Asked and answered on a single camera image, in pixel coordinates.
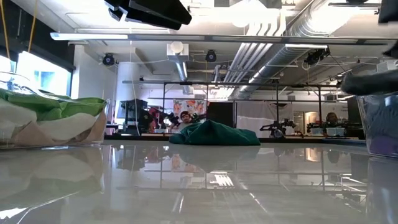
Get white round column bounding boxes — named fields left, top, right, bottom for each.
left=116, top=61, right=141, bottom=126

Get overhead horizontal beam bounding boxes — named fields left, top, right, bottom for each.
left=49, top=32, right=398, bottom=46

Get black background rig frame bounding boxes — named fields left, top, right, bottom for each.
left=162, top=81, right=323, bottom=138

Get lime green towel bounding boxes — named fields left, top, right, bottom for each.
left=0, top=88, right=108, bottom=122

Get bright window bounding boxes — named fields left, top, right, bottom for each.
left=15, top=51, right=73, bottom=98

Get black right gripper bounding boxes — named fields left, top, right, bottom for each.
left=384, top=43, right=398, bottom=58

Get purple towel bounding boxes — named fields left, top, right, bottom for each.
left=368, top=133, right=398, bottom=158

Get grey towel with tag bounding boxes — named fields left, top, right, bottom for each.
left=341, top=68, right=398, bottom=96

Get dark grey towel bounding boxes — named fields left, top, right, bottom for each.
left=360, top=95, right=398, bottom=138

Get peach towel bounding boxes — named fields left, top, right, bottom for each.
left=12, top=110, right=107, bottom=147

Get clear plastic basket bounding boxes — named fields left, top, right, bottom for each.
left=0, top=70, right=110, bottom=149
left=356, top=91, right=398, bottom=159

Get black track light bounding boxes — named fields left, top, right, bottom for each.
left=303, top=47, right=331, bottom=65

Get person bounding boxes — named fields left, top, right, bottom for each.
left=176, top=110, right=195, bottom=131
left=324, top=111, right=340, bottom=128

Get black background screen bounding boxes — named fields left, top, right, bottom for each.
left=207, top=101, right=234, bottom=128

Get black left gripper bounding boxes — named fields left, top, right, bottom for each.
left=104, top=0, right=192, bottom=31

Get white towel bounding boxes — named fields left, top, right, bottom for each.
left=0, top=99, right=98, bottom=142

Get yellow hanging cord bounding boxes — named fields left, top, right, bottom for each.
left=27, top=0, right=40, bottom=53
left=0, top=0, right=11, bottom=60

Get poster with orange figures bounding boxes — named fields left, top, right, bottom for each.
left=172, top=98, right=206, bottom=116

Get silver round ceiling duct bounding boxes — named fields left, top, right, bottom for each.
left=231, top=0, right=361, bottom=100

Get white ceiling pipes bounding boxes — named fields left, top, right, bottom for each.
left=222, top=12, right=289, bottom=84

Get black metal table frame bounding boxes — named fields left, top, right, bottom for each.
left=104, top=133, right=368, bottom=145

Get dark green towel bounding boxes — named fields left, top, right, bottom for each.
left=169, top=119, right=261, bottom=146

